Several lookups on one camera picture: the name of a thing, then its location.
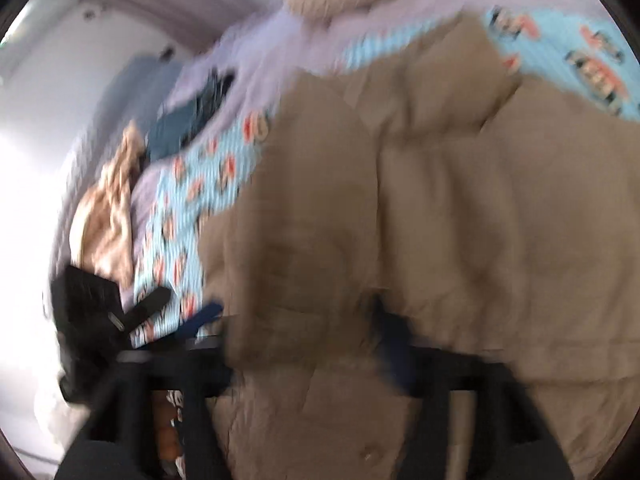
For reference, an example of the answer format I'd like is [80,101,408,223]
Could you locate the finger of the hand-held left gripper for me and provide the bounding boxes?
[116,287,172,335]

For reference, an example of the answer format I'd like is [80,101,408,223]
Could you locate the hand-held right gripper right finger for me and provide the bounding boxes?
[371,296,576,480]

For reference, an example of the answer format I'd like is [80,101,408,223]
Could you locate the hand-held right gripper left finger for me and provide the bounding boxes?
[82,301,237,480]

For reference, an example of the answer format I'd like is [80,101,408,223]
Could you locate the khaki padded coat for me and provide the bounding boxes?
[199,11,640,480]

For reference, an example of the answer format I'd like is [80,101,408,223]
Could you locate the striped monkey print blanket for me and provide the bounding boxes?
[129,4,640,480]

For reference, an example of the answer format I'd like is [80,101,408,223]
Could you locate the peach crumpled cloth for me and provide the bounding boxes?
[69,121,147,281]

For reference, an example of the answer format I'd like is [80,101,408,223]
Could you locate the dark blue jeans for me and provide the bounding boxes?
[146,97,213,163]

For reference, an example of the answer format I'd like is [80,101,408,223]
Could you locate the black garment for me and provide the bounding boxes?
[195,67,237,111]

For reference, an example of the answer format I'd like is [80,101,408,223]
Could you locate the lilac bed sheet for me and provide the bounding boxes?
[55,0,608,281]

